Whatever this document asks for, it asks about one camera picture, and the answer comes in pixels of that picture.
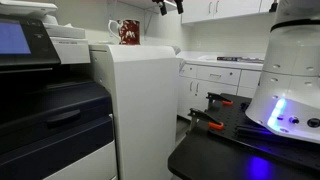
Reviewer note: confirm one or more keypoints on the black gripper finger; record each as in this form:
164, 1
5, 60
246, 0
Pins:
163, 9
179, 5

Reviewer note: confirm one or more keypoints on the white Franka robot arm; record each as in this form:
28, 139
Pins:
290, 73

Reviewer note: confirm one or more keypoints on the red white patterned mug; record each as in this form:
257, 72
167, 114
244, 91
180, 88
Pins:
129, 32

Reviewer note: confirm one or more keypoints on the white countertop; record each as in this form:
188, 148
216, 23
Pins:
200, 59

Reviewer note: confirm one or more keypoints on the dark flat book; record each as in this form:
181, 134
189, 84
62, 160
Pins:
238, 59

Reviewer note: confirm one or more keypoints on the white lower drawer cabinets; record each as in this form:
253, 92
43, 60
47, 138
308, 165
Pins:
213, 81

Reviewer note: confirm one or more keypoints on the small black mounted object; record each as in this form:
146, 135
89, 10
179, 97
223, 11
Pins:
274, 7

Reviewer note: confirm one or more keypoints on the white printer finisher unit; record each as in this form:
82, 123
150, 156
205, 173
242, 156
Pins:
143, 110

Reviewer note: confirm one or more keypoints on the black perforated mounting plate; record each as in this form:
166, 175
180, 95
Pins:
233, 123

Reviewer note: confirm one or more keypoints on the large dark multifunction printer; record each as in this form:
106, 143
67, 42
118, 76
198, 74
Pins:
50, 110

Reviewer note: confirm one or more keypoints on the white wall shelf with bracket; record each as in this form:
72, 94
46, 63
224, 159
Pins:
146, 4

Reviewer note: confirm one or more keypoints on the white upper wall cabinets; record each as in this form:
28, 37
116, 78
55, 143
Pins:
233, 8

